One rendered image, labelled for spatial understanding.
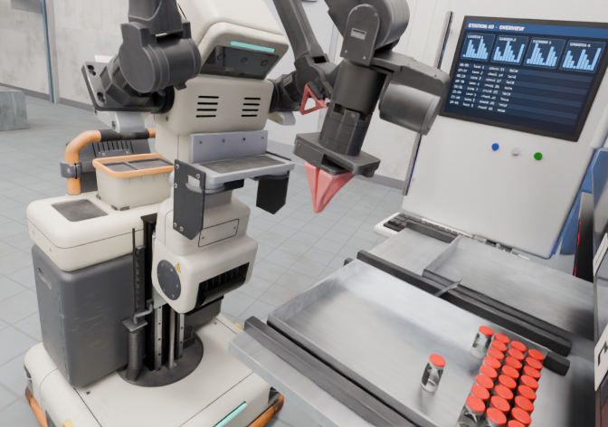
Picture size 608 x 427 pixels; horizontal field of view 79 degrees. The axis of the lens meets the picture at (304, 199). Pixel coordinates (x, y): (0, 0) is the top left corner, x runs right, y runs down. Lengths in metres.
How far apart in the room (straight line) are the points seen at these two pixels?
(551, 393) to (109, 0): 6.98
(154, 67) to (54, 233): 0.60
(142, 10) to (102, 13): 6.57
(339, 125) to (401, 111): 0.07
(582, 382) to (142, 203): 1.06
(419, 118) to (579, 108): 0.91
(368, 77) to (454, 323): 0.46
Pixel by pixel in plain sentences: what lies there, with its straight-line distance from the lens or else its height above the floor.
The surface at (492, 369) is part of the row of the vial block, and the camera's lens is 0.58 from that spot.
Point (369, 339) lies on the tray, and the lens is 0.62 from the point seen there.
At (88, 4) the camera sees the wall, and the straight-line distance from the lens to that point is 7.44.
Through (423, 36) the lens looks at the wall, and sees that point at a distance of 4.62.
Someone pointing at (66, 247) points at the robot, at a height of 0.77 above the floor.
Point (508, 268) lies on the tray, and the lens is 1.01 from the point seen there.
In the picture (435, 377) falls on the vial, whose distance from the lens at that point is 0.56.
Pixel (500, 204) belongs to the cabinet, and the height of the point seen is 0.94.
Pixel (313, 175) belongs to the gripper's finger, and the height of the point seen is 1.13.
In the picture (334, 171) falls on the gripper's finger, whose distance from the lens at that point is 0.46.
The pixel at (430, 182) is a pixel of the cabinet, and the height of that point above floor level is 0.94.
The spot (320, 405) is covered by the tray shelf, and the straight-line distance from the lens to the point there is 0.51.
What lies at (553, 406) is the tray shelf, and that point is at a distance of 0.66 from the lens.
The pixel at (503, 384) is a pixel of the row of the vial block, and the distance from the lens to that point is 0.57.
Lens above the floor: 1.26
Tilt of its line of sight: 20 degrees down
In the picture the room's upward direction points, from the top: 9 degrees clockwise
